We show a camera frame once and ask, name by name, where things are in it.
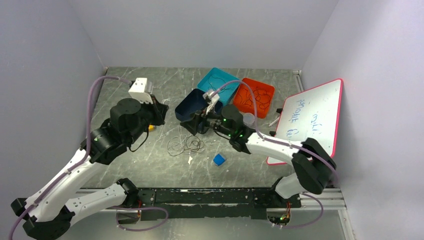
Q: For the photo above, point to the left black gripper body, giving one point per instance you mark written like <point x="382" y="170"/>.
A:
<point x="153" y="115"/>

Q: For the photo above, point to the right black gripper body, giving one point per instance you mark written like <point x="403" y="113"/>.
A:
<point x="211" y="121"/>

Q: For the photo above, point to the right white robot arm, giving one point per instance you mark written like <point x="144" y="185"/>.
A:
<point x="313" y="168"/>

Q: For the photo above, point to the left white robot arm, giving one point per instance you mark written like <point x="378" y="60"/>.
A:
<point x="51" y="211"/>

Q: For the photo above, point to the navy blue box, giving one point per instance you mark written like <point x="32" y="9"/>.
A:
<point x="193" y="102"/>

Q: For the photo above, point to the orange box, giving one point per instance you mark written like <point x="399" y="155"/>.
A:
<point x="262" y="93"/>

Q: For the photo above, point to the clear paperclip jar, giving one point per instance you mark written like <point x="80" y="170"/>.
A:
<point x="249" y="119"/>

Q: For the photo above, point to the blue grey block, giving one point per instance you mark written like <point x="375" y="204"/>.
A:
<point x="219" y="159"/>

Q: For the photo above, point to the teal box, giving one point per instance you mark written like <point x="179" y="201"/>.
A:
<point x="214" y="79"/>

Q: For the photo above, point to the pink framed whiteboard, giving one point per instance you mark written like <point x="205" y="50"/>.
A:
<point x="313" y="113"/>

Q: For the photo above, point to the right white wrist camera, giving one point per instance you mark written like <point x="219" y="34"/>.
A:
<point x="211" y="97"/>

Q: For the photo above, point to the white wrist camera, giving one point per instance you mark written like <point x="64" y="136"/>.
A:
<point x="142" y="90"/>
<point x="211" y="97"/>

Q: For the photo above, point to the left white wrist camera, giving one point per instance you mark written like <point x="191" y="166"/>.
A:
<point x="142" y="90"/>

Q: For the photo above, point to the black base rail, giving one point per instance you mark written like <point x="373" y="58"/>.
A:
<point x="191" y="203"/>

